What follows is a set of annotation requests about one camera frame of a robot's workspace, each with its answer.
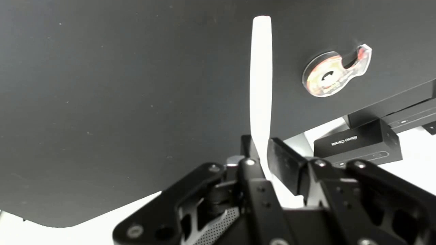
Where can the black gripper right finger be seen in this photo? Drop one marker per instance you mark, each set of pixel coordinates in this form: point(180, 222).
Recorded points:
point(288, 166)

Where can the black box device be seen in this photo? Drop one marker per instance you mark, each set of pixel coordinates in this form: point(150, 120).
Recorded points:
point(374, 142)

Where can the white plastic spoon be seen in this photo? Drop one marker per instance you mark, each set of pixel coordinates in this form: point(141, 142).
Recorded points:
point(260, 82)

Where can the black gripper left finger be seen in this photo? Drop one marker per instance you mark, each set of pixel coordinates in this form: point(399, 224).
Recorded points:
point(251, 160)

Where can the clear tape dispenser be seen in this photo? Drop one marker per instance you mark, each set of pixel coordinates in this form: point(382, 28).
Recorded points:
point(326, 75)

